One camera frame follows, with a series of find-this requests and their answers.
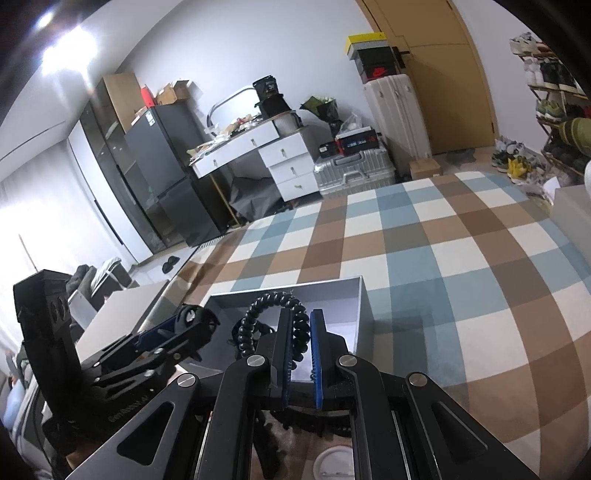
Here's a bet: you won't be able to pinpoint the grey box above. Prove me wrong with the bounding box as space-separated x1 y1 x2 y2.
203 275 375 384

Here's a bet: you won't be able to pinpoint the open cardboard boxes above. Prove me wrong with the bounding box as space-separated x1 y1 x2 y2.
154 79 192 107

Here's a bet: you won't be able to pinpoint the wooden door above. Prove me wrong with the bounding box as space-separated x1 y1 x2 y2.
358 0 498 155

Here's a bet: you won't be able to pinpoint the small cardboard box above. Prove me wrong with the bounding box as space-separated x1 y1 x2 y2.
409 158 444 181

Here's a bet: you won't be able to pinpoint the white suitcase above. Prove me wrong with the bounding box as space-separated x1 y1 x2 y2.
362 74 432 178

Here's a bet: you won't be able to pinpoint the yellow-lid shoe box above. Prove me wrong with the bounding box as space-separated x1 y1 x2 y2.
346 33 389 58

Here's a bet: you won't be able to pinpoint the white ribbed container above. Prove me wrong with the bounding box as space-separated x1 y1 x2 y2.
273 111 301 136

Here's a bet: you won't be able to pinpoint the desk clutter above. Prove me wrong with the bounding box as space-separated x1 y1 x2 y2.
187 115 273 162

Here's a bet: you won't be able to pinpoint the white desk with drawers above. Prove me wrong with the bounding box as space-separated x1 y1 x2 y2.
189 122 321 204

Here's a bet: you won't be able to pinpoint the arched desk mirror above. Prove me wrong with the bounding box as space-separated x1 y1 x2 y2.
206 88 259 139

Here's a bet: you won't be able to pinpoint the olive rolled mat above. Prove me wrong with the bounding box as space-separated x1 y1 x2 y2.
561 117 591 155

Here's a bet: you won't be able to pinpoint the silver suitcase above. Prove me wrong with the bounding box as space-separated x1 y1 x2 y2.
313 148 398 200

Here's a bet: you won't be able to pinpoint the white round dish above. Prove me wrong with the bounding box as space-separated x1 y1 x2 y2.
313 445 356 480

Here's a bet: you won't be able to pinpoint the black cloth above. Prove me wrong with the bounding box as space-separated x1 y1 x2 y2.
231 175 284 222

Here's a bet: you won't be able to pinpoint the brown cardboard panel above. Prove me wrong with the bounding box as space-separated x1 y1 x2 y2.
102 72 141 132

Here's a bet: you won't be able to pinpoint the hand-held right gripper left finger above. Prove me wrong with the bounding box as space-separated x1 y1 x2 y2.
65 307 298 480

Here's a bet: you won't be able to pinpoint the dark refrigerator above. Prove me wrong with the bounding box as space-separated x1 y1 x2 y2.
124 102 221 247

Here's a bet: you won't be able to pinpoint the dark glass-door cabinet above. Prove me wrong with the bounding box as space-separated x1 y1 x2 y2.
79 99 167 254

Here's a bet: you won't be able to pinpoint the white curtain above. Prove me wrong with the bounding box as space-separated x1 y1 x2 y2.
0 124 134 352

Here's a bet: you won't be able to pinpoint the wooden shoe rack with shoes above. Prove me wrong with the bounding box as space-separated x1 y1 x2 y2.
510 32 591 185

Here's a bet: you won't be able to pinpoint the cluster of sneakers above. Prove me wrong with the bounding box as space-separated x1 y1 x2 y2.
490 136 541 182

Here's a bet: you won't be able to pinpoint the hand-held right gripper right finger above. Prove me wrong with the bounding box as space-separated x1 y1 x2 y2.
309 308 541 480

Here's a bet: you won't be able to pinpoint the grey clothes pile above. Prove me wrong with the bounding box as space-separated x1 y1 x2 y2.
65 258 134 310

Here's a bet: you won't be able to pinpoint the dark wrapped flower bouquet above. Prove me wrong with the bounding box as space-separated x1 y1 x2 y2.
300 95 340 123

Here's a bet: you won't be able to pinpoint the checked blanket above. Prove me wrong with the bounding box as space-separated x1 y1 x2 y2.
152 171 591 480

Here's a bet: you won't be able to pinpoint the black box with red print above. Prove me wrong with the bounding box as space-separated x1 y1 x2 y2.
335 129 384 158

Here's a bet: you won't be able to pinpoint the grey box lid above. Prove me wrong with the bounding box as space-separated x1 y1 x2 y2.
76 279 206 363

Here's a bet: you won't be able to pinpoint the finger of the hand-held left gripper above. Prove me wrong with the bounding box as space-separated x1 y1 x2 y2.
95 302 221 393
83 316 188 370

